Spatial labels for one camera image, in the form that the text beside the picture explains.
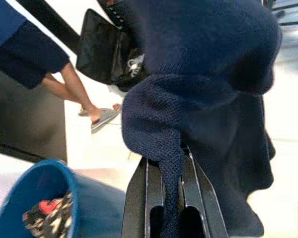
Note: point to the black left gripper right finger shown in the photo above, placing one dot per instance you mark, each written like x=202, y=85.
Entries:
x=203, y=193

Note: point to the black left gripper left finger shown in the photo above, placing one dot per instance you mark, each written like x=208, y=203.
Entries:
x=139, y=193

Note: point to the navy knit garment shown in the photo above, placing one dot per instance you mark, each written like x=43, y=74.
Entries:
x=201, y=74

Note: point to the blue plastic basin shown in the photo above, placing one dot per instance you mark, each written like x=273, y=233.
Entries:
x=94, y=198

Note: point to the black printed garment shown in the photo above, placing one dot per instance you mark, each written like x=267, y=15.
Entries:
x=47, y=215

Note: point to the black bag with robot logo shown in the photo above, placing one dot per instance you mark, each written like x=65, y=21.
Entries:
x=101, y=49

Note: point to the person in blue shirt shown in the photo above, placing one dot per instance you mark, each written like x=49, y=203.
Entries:
x=27, y=57

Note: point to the black clothes rack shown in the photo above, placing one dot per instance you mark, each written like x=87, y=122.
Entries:
x=295, y=22

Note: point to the black door frame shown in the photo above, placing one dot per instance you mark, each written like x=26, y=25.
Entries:
x=57, y=22

